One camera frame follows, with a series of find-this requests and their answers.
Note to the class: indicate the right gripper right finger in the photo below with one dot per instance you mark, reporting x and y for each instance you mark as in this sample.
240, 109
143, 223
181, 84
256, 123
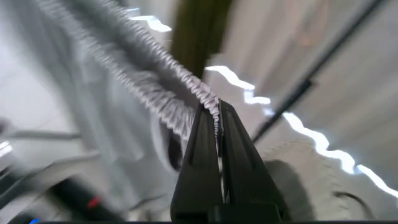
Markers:
252, 183

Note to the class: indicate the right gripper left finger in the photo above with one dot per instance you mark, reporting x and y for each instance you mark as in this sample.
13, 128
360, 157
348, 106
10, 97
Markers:
196, 180

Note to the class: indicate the pale grey garment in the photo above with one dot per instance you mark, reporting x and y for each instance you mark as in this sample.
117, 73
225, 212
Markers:
140, 77

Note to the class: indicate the green printed shirt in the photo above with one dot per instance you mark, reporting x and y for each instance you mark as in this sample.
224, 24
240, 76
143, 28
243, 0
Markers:
196, 31

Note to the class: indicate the white laundry basket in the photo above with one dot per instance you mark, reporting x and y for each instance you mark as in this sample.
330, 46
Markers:
298, 174

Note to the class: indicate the black clothes rack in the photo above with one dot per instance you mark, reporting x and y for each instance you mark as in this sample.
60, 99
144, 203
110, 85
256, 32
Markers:
298, 90

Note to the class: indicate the white curtain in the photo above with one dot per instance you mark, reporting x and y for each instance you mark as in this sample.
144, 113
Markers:
357, 93

